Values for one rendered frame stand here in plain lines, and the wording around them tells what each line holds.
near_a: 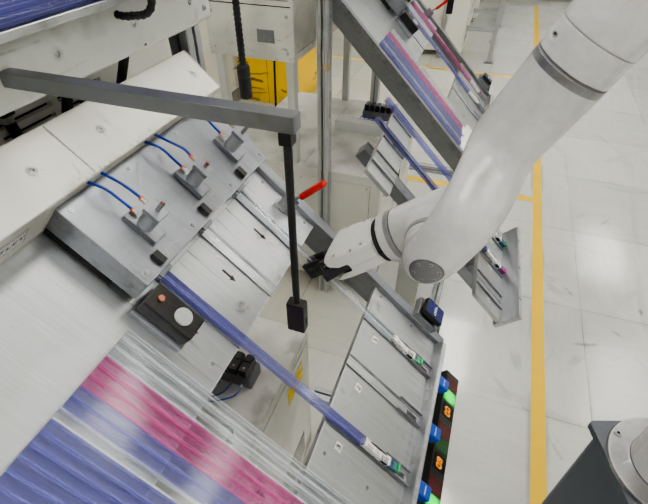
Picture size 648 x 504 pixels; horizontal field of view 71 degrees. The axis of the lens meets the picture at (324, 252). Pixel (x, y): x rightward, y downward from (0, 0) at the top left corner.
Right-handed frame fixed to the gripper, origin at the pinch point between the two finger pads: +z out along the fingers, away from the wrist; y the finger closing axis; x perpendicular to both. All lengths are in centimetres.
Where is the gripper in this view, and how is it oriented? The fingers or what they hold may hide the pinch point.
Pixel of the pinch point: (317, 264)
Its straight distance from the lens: 82.8
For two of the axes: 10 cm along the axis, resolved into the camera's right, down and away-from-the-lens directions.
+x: 5.8, 7.3, 3.5
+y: -3.4, 6.1, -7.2
